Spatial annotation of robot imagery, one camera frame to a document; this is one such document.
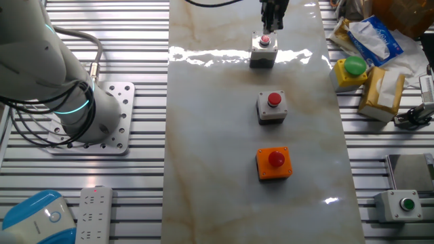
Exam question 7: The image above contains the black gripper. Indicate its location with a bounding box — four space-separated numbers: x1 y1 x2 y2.
260 0 290 35

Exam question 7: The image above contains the grey box small red button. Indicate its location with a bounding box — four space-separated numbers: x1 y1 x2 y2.
249 30 279 69

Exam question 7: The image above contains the grey box red mushroom button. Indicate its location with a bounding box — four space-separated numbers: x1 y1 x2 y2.
256 89 288 125

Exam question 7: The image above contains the orange box red mushroom button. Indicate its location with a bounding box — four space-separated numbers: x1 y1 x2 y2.
255 146 294 181

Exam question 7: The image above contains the crumpled yellow white wrapper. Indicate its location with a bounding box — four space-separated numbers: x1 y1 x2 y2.
329 17 352 47

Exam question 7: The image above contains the yellow box green mushroom button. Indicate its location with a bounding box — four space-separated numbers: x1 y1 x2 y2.
329 56 369 93

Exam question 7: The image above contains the blue tissue pack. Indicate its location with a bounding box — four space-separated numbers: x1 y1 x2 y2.
348 15 404 67

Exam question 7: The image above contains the brown tissue pack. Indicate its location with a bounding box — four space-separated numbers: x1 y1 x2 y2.
357 66 406 123

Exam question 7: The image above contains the brown paper bag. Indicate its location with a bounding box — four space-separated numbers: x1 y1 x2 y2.
371 0 434 40

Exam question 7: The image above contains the white tissue paper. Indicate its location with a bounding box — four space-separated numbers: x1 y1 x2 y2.
386 28 431 89

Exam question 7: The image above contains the grey box small green button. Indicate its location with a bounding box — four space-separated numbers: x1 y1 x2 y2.
374 189 424 223

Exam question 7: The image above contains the white power strip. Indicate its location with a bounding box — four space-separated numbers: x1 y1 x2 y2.
75 186 113 244

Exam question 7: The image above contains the blue white plastic device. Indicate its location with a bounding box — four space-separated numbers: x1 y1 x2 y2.
0 189 77 244

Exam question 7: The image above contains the long black cable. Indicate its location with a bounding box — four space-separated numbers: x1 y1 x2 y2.
184 0 243 8

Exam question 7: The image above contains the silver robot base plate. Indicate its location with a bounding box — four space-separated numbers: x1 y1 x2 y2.
45 81 136 156

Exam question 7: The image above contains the thick grey robot cable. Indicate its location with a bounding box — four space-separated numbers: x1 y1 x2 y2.
54 26 104 83

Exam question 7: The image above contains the thin black cable bundle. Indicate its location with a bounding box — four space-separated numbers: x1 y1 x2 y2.
0 81 97 148

